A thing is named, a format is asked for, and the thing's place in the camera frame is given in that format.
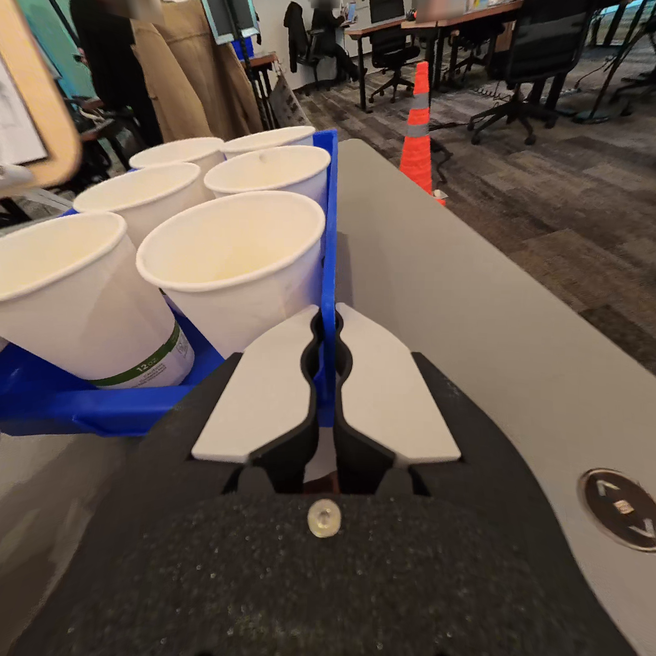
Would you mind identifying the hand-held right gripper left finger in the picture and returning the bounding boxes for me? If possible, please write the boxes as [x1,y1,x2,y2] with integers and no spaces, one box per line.
[191,305,321,494]

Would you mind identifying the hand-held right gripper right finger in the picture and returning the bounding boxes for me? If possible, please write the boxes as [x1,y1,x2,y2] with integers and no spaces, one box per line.
[333,302,463,495]

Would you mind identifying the blue plastic bin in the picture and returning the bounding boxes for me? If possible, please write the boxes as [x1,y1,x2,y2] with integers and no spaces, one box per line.
[0,128,341,437]

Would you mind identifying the cluster of white cups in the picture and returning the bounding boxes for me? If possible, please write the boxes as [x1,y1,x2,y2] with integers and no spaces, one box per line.
[0,125,331,390]

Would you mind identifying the round black desk control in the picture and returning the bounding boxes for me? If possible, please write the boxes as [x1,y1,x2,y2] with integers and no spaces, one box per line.
[578,467,656,553]

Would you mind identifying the orange traffic cone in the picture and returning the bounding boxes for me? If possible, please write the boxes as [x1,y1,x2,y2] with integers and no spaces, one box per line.
[399,61,448,207]

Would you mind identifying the white printed poster panel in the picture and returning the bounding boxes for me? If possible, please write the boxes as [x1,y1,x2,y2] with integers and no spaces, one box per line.
[271,69,311,131]

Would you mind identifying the beige hanging coat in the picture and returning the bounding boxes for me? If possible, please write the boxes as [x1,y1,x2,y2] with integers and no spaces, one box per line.
[132,0,263,144]

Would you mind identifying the instruction sheet on tablet stand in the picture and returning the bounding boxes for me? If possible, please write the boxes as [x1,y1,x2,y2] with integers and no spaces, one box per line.
[0,0,83,198]

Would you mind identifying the small wooden side desk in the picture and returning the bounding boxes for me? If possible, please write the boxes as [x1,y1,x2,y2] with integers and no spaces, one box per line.
[247,51,280,129]

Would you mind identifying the printed instruction sheet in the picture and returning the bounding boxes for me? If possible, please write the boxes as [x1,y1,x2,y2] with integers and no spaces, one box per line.
[0,54,48,166]

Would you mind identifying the black hanging jacket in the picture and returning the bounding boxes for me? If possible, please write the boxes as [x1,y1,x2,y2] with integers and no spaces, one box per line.
[283,1,319,75]

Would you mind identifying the black hanging coat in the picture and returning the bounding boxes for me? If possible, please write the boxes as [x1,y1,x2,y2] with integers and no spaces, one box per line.
[69,0,165,149]

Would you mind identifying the wooden office desk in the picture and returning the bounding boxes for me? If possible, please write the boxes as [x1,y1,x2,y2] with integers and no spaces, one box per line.
[401,0,523,93]
[344,18,411,112]

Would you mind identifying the teal framed board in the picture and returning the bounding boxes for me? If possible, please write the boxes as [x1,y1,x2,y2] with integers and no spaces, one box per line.
[201,0,260,46]

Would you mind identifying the large black office chair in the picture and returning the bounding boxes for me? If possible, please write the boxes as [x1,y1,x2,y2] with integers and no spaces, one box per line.
[467,0,598,147]

